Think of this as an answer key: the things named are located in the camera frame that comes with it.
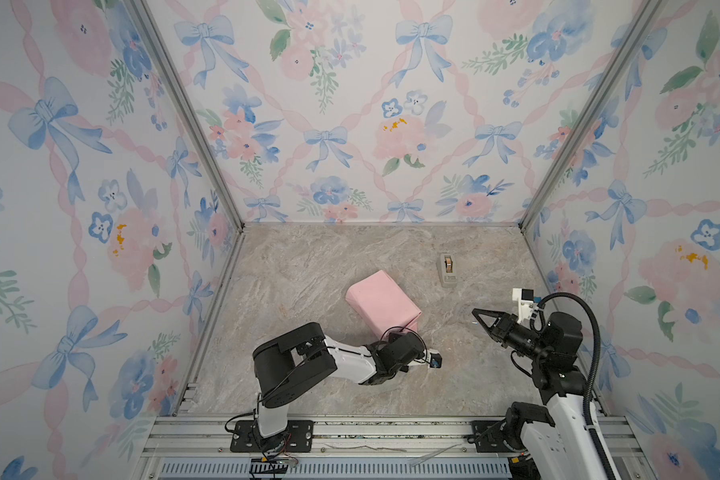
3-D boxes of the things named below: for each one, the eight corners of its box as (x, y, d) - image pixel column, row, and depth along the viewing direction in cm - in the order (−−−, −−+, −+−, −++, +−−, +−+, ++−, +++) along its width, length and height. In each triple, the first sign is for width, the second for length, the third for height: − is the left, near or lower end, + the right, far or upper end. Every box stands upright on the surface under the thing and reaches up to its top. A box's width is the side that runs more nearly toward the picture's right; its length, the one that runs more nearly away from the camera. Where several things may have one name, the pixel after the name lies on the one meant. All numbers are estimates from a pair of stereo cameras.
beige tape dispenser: (442, 286, 104) (445, 278, 100) (437, 260, 111) (440, 252, 107) (457, 286, 104) (461, 278, 100) (451, 261, 111) (455, 252, 107)
